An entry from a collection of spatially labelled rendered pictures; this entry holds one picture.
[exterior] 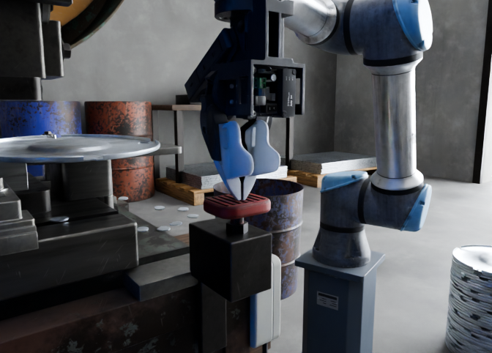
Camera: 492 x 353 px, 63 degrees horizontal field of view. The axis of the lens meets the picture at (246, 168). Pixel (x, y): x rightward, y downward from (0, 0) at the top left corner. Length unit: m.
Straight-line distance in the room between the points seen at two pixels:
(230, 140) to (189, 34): 4.23
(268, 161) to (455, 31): 4.86
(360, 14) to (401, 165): 0.33
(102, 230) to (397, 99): 0.63
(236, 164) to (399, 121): 0.54
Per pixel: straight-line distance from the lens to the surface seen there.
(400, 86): 0.89
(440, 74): 5.26
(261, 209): 0.46
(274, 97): 0.42
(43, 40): 0.67
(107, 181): 0.70
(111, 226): 0.53
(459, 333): 1.63
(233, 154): 0.43
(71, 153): 0.65
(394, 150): 0.93
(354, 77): 5.93
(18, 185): 0.64
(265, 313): 0.63
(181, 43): 4.58
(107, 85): 4.22
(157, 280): 0.52
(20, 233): 0.48
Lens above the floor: 0.85
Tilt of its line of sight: 9 degrees down
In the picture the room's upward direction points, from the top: straight up
